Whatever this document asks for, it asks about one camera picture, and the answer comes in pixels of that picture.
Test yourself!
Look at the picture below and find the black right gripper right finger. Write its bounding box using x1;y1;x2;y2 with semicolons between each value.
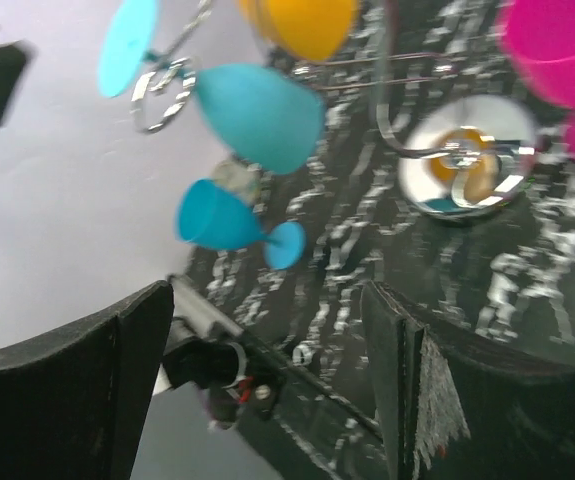
360;282;575;479

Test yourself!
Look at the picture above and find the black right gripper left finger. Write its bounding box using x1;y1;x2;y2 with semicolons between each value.
0;281;174;479

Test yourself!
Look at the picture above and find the blue wine glass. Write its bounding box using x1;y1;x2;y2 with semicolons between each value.
176;179;306;270
97;0;325;175

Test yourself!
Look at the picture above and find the orange wine glass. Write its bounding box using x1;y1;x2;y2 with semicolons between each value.
238;0;360;62

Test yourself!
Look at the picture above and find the chrome wine glass rack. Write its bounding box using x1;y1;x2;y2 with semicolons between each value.
129;0;541;224

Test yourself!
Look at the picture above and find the pink wine glass rear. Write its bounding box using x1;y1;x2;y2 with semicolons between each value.
497;0;575;155

